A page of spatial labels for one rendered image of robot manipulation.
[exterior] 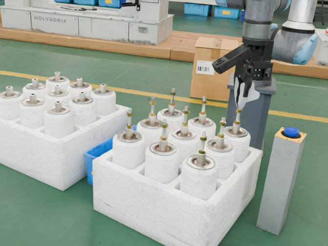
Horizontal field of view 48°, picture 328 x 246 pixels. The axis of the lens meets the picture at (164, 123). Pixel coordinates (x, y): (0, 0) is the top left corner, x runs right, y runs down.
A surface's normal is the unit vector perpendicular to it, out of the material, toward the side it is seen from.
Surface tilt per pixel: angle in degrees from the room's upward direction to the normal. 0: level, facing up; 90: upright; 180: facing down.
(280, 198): 90
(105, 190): 90
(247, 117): 90
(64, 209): 0
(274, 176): 90
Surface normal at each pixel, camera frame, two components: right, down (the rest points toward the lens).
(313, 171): 0.06, -0.91
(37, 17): -0.25, 0.38
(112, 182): -0.54, 0.32
